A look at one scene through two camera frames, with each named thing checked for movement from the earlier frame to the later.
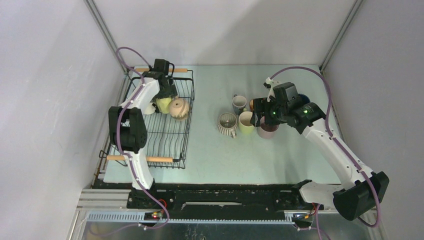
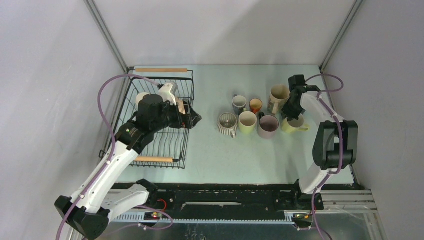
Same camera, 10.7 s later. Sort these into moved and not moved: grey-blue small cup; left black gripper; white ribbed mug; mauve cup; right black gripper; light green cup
Moved: right black gripper; left black gripper
Not moved: light green cup; grey-blue small cup; white ribbed mug; mauve cup
